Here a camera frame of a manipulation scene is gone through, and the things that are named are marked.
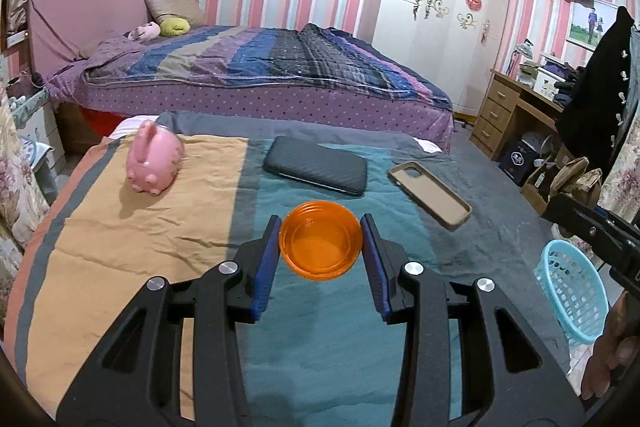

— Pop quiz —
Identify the white box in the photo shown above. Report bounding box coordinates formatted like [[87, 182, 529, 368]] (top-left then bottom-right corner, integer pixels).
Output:
[[532, 69, 563, 100]]

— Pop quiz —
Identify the light blue plastic basket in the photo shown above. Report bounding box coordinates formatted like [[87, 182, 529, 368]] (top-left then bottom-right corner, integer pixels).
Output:
[[534, 239, 611, 348]]

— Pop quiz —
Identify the white electric fan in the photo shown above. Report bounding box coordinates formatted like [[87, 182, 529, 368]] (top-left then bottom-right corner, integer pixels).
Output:
[[520, 131, 558, 158]]

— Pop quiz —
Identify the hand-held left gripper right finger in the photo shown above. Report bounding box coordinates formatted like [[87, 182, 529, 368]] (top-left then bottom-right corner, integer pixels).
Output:
[[360, 213, 586, 427]]

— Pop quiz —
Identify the white bedside cabinet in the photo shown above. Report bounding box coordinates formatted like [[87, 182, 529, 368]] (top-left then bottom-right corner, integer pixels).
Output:
[[10, 89, 66, 168]]

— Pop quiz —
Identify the black coat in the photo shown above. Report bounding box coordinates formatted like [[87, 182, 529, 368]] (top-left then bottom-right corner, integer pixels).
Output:
[[555, 6, 640, 208]]

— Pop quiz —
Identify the floral curtain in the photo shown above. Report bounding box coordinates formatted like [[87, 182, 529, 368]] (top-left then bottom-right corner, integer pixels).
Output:
[[597, 122, 640, 228], [0, 92, 51, 253]]

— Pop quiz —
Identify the person's right hand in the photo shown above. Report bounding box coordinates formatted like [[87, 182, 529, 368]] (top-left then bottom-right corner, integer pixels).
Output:
[[580, 292, 640, 403]]

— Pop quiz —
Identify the beige pillow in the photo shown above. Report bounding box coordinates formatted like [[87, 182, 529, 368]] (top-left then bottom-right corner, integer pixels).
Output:
[[143, 0, 206, 25]]

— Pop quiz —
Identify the brown paper bag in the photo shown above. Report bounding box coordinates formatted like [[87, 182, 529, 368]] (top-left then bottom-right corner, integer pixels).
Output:
[[547, 157, 603, 202]]

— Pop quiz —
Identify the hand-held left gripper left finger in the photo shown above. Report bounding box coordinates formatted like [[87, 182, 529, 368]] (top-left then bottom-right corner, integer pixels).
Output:
[[55, 214, 282, 427]]

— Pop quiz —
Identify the striped plaid quilt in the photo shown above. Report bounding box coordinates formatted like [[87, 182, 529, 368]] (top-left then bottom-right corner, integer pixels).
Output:
[[82, 23, 453, 110]]

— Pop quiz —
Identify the wooden desk with drawers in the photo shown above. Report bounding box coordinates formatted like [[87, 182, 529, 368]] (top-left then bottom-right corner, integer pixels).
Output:
[[470, 68, 576, 162]]

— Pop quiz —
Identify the orange plastic bowl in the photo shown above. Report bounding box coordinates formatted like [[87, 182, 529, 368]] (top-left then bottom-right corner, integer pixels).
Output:
[[278, 201, 362, 282]]

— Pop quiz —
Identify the desk lamp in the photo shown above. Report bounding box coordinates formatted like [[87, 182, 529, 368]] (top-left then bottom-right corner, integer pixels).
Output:
[[506, 38, 535, 78]]

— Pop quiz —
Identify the pink piggy bank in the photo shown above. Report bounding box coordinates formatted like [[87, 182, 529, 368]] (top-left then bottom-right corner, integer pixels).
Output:
[[125, 119, 185, 196]]

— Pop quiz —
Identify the beige phone case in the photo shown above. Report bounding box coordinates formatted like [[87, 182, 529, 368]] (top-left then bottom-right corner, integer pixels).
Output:
[[388, 161, 472, 232]]

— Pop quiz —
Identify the purple bed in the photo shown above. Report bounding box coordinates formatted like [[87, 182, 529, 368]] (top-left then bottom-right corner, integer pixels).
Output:
[[25, 0, 456, 155]]

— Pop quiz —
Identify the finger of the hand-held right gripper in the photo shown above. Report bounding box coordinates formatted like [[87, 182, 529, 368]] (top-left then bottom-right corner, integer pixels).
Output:
[[541, 193, 640, 266]]

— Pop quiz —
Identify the small framed photo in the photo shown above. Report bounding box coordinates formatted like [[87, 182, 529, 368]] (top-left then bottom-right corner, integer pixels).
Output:
[[566, 0, 618, 52]]

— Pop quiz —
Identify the white wardrobe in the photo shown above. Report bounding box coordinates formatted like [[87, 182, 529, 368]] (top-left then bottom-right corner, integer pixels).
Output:
[[372, 0, 511, 115]]

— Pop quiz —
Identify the yellow plush toy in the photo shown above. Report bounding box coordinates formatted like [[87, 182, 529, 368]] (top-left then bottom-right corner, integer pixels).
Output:
[[159, 17, 191, 38]]

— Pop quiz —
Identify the black textured case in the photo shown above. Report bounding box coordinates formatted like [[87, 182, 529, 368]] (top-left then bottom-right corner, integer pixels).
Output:
[[263, 136, 368, 198]]

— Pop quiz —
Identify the dark clothes pile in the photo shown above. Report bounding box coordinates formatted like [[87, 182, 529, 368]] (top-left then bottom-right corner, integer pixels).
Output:
[[552, 64, 588, 108]]

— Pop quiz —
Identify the black box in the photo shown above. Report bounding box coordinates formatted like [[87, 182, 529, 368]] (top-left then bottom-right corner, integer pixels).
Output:
[[499, 138, 541, 186]]

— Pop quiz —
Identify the pink plush toy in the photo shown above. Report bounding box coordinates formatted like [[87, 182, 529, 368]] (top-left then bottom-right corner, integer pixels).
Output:
[[127, 22, 162, 42]]

